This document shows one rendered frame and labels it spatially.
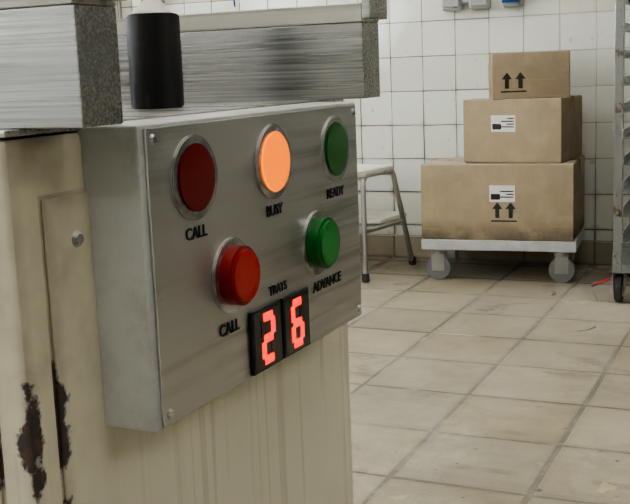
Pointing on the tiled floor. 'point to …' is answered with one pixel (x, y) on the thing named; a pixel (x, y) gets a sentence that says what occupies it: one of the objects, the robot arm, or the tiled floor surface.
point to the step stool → (380, 212)
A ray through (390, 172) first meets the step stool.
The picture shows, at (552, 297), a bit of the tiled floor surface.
